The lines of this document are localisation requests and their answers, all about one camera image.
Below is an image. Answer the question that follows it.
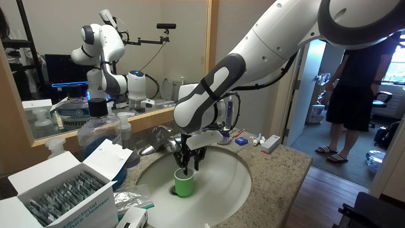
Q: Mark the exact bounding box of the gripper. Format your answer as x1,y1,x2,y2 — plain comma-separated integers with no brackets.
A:
173,133,207,176

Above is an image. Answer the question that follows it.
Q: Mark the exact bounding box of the green mug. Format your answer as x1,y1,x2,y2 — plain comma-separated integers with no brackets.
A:
174,168,195,197

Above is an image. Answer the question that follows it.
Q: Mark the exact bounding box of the chrome tap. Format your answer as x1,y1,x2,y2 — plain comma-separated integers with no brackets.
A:
139,125,183,156

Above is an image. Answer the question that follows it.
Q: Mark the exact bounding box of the white sink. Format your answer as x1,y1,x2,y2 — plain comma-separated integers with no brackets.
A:
136,146,252,228

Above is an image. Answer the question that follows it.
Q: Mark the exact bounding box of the electric toothbrush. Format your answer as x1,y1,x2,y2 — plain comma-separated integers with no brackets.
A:
218,95,235,145

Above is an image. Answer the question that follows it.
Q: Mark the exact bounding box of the silver foil packet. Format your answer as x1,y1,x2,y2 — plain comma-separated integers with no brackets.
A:
113,184,155,218

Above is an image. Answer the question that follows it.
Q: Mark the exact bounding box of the clear pump bottle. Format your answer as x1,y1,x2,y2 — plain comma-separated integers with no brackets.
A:
117,111,140,168

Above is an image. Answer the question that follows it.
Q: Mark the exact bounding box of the white and red box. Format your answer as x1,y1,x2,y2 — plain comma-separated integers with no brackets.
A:
261,135,281,155

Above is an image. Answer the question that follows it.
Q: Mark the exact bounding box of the small white box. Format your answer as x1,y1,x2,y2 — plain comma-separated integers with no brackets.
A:
115,206,149,228

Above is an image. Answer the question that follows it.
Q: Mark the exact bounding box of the blue mouthwash bottle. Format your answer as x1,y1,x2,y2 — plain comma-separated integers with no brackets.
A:
77,98,128,191

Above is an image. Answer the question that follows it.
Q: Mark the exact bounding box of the wood framed mirror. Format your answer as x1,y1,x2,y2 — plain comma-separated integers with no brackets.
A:
0,0,219,148

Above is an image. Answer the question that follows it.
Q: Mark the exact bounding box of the open white cardboard box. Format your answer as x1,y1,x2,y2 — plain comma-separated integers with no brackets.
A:
0,138,134,228

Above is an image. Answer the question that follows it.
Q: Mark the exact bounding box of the white door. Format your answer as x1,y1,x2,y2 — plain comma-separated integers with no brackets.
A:
283,39,327,148

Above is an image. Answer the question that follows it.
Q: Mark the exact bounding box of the row of grey packets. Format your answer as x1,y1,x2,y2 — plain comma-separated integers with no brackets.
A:
25,171,107,227

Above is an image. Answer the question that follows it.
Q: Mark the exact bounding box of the small white pump bottle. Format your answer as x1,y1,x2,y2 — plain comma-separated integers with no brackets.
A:
45,136,66,160

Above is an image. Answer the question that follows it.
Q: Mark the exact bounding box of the person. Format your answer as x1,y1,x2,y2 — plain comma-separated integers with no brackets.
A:
315,31,403,164

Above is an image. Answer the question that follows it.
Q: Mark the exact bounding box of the clear plastic bag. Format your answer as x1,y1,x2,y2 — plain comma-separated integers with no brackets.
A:
366,150,386,174

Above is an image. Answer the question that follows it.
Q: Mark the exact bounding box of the black chair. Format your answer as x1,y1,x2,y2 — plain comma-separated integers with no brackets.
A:
332,191,405,228

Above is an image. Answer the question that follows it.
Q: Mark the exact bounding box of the dark bag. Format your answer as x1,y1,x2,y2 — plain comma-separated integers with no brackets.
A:
374,121,401,150

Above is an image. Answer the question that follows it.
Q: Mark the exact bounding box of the office chair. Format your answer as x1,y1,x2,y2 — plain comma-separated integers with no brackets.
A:
368,91,393,129

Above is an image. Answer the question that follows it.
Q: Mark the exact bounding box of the window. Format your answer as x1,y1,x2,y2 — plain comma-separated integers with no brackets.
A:
382,29,405,85

